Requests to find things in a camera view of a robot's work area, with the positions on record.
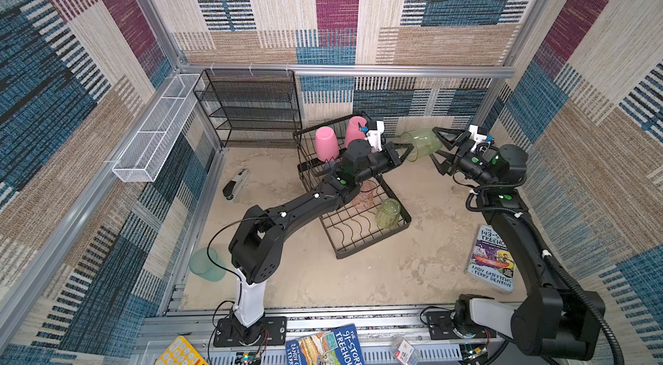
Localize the green glass cup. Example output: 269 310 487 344
400 128 443 162
376 199 401 230

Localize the pink plastic cup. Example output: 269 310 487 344
314 126 339 162
345 116 367 147

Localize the pink translucent glass cup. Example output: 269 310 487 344
352 180 376 213

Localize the white wire mesh basket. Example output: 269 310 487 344
112 74 200 183

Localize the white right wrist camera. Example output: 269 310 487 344
468 125 495 154

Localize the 91-storey treehouse book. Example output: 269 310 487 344
286 324 364 365

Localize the small clear plastic box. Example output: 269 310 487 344
390 336 421 365

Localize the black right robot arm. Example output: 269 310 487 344
431 127 605 361

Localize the yellow patterned card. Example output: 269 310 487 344
155 336 208 365

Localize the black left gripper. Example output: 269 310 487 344
355 146 417 191

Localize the grey black stapler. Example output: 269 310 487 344
222 168 250 202

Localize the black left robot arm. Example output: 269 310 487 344
229 140 414 332

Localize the black mesh shelf unit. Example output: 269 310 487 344
193 69 302 148

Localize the teal cup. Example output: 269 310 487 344
188 248 226 282

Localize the black two-tier dish rack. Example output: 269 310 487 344
293 113 413 260

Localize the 143-storey treehouse book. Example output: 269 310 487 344
465 224 516 294

